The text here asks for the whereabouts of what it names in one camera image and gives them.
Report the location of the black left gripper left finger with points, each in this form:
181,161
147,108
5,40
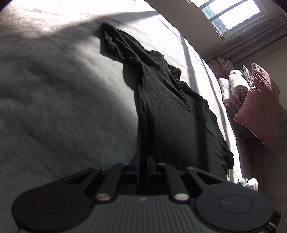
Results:
120,179

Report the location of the maroon velvet pillow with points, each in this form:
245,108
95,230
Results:
260,108

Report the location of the grey bed sheet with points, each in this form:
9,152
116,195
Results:
67,105

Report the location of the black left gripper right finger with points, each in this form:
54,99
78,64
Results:
170,180

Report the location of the folded white garment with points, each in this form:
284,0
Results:
250,184

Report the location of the rolled pale quilt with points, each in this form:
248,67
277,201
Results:
234,89

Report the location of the window with metal frame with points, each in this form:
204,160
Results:
229,17

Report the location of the black knit garment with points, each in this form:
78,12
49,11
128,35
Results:
177,127

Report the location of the grey quilted headboard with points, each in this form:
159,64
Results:
269,166

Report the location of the grey patterned curtain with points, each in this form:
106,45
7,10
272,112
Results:
252,42

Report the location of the pink small cushion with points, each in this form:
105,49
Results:
220,67

